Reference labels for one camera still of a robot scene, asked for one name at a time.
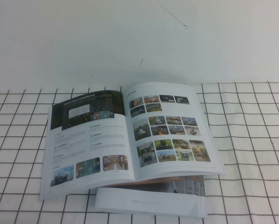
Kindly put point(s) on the white product catalogue book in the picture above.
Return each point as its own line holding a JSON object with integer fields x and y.
{"x": 95, "y": 140}

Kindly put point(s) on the white black-grid tablecloth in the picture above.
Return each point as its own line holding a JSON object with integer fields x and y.
{"x": 246, "y": 140}

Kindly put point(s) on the white closed agilex brochure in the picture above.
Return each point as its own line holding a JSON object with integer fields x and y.
{"x": 141, "y": 198}

